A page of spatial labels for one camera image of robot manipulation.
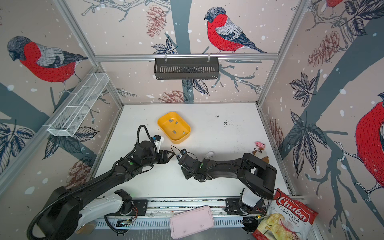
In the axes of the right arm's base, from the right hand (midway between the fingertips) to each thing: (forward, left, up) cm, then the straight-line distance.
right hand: (184, 170), depth 86 cm
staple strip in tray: (+37, +15, +1) cm, 39 cm away
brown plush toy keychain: (+12, -46, +1) cm, 48 cm away
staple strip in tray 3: (+27, +10, +1) cm, 29 cm away
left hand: (+4, +7, +12) cm, 14 cm away
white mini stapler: (+9, -14, +1) cm, 17 cm away
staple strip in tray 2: (+35, +9, +1) cm, 36 cm away
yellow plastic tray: (+31, +11, 0) cm, 32 cm away
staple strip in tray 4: (+27, +4, 0) cm, 27 cm away
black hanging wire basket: (+63, +5, +28) cm, 70 cm away
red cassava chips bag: (-21, -49, +3) cm, 54 cm away
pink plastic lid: (-25, -6, +2) cm, 25 cm away
